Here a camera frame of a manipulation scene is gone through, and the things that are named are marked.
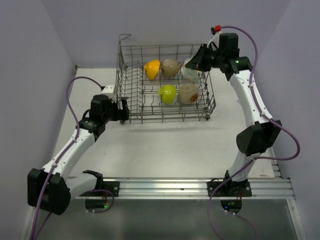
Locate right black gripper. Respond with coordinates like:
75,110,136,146
185,43,225,72

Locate white bowl green orange flowers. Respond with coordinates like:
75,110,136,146
181,57,200,83

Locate beige bowl with sunflower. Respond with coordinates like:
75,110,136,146
178,83,199,105

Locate lime green bowl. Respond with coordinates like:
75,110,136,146
158,84,177,105

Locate grey wire dish rack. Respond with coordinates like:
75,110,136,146
115,34,216,123

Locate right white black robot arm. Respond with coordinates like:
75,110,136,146
185,31,281,197

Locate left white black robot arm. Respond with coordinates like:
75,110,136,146
27,94,130,215

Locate beige brown glazed bowl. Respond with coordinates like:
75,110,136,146
161,59,181,77

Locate yellow bowl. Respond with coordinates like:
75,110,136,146
144,59,161,80

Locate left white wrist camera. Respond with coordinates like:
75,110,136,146
100,84,116,98

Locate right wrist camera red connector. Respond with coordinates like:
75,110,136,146
210,25,222,35

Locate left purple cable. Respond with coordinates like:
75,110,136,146
28,76,115,240

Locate purple cable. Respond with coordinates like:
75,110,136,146
28,76,115,240
207,24,301,240

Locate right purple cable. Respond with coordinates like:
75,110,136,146
207,24,301,240

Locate aluminium mounting rail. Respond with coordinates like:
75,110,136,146
74,176,295,200

